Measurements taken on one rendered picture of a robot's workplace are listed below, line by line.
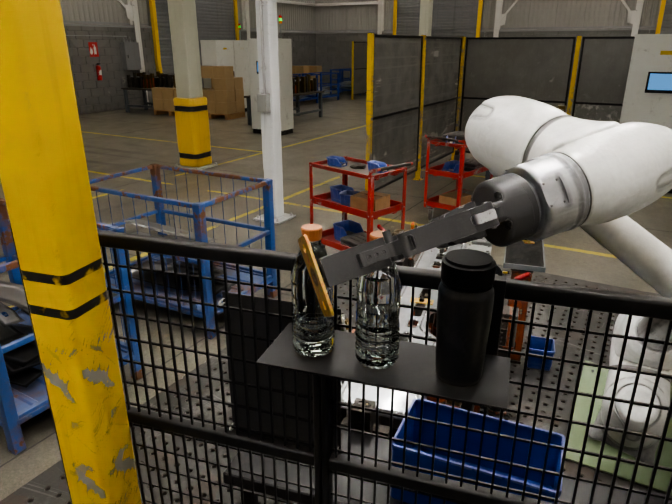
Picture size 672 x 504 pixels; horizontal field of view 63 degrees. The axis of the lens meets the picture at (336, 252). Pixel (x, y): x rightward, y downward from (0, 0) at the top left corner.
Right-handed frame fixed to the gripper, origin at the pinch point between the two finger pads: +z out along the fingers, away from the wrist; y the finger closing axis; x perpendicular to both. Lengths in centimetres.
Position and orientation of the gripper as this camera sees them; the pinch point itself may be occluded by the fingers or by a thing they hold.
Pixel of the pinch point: (352, 263)
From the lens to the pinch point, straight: 55.5
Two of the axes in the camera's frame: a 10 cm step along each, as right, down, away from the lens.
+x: 3.3, 9.4, -0.4
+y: 2.3, -1.2, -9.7
